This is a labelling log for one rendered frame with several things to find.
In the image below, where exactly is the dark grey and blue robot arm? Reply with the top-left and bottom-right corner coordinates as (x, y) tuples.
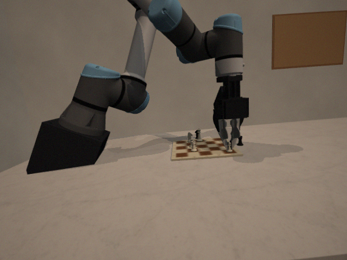
(58, 0), (245, 136)

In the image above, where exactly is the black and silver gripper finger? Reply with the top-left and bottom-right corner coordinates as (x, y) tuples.
(230, 118), (244, 150)
(213, 109), (228, 150)

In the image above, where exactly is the brown and cream chessboard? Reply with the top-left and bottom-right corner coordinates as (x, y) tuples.
(171, 137), (243, 161)

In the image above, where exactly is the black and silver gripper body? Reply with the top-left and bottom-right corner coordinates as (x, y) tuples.
(215, 75), (249, 119)

